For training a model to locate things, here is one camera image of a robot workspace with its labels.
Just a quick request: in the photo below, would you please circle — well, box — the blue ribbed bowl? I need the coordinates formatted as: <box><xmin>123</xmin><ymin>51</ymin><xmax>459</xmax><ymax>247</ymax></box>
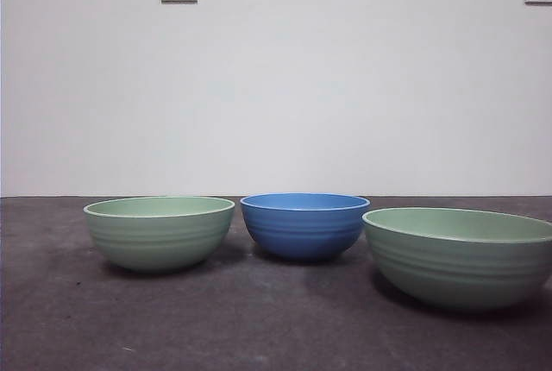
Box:
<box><xmin>239</xmin><ymin>192</ymin><xmax>371</xmax><ymax>261</ymax></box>

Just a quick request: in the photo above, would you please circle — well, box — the green ribbed bowl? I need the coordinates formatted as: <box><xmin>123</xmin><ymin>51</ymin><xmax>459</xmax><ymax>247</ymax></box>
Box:
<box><xmin>361</xmin><ymin>206</ymin><xmax>552</xmax><ymax>313</ymax></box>
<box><xmin>83</xmin><ymin>195</ymin><xmax>236</xmax><ymax>273</ymax></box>

